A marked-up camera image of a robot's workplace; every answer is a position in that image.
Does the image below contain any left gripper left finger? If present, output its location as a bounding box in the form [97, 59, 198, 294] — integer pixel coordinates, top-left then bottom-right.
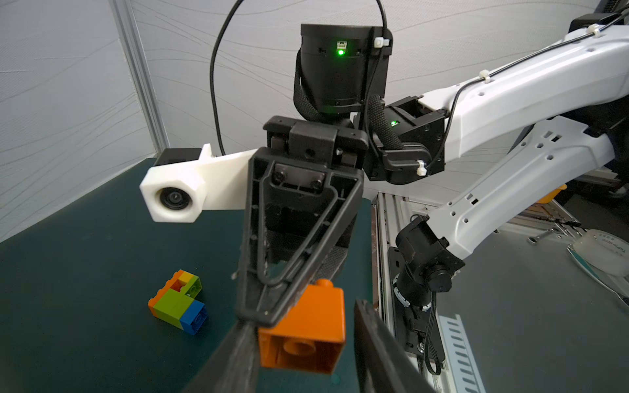
[183, 321, 260, 392]

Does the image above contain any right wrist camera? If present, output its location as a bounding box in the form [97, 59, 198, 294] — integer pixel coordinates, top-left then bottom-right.
[139, 143, 257, 223]

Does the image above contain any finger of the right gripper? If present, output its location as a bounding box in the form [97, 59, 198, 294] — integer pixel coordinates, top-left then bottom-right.
[235, 147, 305, 327]

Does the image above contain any blue brick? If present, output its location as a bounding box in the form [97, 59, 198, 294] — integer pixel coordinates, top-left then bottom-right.
[180, 300, 207, 336]

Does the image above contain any small green brick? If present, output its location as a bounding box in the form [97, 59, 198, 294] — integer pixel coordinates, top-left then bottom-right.
[180, 275, 202, 299]

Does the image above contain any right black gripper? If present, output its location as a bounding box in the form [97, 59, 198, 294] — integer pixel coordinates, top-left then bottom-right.
[260, 24, 393, 314]

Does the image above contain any dark orange brick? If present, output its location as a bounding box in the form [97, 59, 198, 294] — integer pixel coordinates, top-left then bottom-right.
[258, 279, 347, 374]

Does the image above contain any small orange brick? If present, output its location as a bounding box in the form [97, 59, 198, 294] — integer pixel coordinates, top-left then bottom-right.
[147, 270, 184, 317]

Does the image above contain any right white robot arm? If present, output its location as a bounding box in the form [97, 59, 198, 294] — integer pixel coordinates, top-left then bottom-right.
[236, 7, 628, 328]

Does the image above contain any long lime green brick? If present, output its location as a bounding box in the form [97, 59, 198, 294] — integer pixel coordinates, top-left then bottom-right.
[155, 289, 193, 329]

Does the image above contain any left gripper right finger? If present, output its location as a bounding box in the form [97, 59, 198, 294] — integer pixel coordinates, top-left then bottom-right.
[354, 300, 434, 392]

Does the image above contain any small yellow brick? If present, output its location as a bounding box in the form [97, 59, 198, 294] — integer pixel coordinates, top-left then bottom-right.
[178, 270, 196, 287]

